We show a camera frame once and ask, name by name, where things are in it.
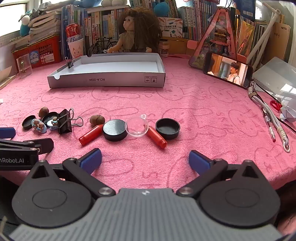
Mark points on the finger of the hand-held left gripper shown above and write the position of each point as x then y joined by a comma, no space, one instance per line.
44,145
7,132

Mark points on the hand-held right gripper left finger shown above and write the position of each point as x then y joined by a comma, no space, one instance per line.
91,161

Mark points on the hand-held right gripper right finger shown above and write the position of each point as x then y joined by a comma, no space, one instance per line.
198,160

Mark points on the blue bear hair clip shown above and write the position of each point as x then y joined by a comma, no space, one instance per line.
54,123
38,125

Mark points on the small black round lid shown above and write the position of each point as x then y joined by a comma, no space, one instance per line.
29,122

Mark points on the red plastic tube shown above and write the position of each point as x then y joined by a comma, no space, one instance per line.
157,138
90,136

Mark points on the small black round tin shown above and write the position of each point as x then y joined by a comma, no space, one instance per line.
49,115

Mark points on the large black binder clip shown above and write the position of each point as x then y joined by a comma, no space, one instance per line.
64,122

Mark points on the brown walnut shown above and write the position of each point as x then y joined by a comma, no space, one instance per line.
97,120
43,112

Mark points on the small clear jar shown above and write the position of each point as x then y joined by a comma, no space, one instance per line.
137,127

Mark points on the white cardboard box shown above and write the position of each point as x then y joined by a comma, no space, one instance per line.
104,81

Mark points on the beige paper pad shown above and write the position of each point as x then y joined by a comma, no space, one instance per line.
7,77

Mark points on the pink bunny print towel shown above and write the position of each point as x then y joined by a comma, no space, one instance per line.
185,104

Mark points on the clear glass mug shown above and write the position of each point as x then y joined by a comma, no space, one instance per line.
24,67

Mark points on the clear red tipped pen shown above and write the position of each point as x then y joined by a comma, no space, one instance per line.
269,125

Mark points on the small black binder clip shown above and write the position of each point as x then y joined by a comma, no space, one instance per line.
71,64

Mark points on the red plastic basket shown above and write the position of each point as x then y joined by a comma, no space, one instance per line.
44,49

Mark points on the smartphone with lit screen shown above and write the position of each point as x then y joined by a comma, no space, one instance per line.
229,69

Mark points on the folded grey paper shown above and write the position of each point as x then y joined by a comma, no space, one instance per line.
288,113

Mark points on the white cat paper cup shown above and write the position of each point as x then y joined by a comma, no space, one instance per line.
75,49

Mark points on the blue white plush toy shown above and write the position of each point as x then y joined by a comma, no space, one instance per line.
25,25

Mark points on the stack of lying books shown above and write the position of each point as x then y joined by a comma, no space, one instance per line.
44,25

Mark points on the clear plastic folder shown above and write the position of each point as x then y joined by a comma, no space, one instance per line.
275,74

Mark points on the wooden drawer unit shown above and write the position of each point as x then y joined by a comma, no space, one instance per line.
178,46

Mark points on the small brown jar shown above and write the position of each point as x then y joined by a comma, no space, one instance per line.
164,48

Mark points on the black model bicycle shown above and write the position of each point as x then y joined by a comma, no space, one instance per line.
101,43

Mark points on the red drink can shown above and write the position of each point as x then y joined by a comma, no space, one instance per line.
72,31

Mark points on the pink triangular dollhouse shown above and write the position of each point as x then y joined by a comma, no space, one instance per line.
219,41

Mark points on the grey plush toy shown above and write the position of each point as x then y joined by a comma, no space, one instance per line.
44,7

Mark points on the row of blue workbooks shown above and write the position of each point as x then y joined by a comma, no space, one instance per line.
69,16

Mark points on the brown haired doll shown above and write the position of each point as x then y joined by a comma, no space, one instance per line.
129,34

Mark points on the row of colourful books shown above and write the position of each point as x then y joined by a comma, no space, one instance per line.
101,25

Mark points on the row of thin picture books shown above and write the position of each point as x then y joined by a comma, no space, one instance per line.
249,34

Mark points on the white printed carton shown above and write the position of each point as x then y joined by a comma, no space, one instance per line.
170,26

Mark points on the row of tall grey-blue books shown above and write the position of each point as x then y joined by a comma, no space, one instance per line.
198,18

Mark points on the lying blue plush toy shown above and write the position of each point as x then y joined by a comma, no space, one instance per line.
90,2

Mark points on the row of slanted books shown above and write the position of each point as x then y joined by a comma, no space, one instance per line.
168,8

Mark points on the dark blue carton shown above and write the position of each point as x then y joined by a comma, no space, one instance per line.
245,7

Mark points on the white pipe frame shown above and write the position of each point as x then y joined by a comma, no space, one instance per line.
266,34

